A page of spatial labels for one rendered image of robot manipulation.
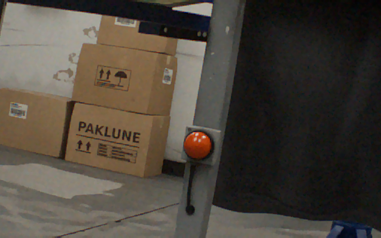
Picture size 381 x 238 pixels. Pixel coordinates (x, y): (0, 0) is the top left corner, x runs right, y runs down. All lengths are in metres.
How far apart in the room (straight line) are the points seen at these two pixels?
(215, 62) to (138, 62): 4.76
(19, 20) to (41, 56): 0.38
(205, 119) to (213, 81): 0.05
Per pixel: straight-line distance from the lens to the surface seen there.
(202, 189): 1.27
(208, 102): 1.27
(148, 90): 5.99
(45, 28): 6.88
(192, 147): 1.23
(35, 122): 6.34
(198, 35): 3.42
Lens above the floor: 0.75
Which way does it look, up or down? 3 degrees down
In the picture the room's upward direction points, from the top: 10 degrees clockwise
